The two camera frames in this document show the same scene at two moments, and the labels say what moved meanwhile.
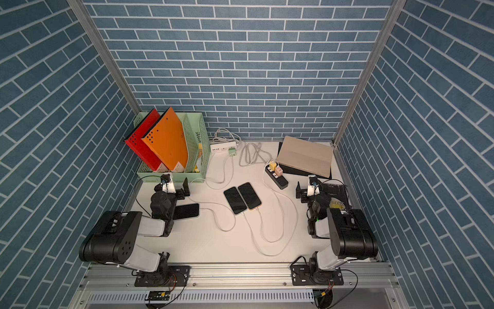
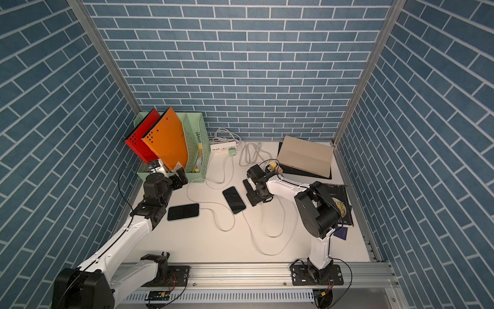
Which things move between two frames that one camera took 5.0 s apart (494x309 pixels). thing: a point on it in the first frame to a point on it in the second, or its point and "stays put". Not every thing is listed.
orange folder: [167, 140] stays put
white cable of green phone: [212, 188] stays put
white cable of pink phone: [296, 219] stays put
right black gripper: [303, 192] to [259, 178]
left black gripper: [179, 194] to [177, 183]
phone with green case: [235, 200] stays put
